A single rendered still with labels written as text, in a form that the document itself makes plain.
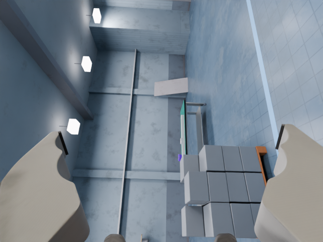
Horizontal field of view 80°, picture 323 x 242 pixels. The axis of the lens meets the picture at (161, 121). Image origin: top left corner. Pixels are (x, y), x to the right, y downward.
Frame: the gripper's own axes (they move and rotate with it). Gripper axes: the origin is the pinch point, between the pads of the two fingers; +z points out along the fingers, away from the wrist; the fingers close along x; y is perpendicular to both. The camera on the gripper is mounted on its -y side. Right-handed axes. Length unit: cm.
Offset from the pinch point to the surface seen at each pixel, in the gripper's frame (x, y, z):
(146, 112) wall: -118, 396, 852
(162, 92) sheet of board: -35, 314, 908
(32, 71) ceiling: -369, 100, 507
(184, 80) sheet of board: 76, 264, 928
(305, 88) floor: 139, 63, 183
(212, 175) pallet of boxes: 50, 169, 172
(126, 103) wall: -219, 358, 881
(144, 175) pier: -117, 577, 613
